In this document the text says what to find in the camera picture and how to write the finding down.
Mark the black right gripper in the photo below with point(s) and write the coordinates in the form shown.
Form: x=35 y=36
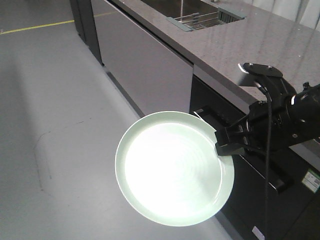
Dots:
x=268 y=124

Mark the pale green round plate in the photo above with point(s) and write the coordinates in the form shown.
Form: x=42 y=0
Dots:
x=168 y=169

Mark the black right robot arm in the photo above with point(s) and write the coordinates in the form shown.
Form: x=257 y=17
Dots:
x=305 y=111

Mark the grey roll-up dish rack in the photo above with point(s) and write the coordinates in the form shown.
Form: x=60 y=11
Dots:
x=197 y=21

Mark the grey kitchen island cabinet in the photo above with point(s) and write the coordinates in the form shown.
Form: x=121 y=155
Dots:
x=153 y=61

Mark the stainless steel sink basin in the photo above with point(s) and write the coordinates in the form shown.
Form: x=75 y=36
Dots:
x=176 y=8

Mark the white pleated curtain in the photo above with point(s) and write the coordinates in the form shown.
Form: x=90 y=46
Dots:
x=303 y=12

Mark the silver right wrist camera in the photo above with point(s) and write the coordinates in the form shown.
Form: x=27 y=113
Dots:
x=250 y=72

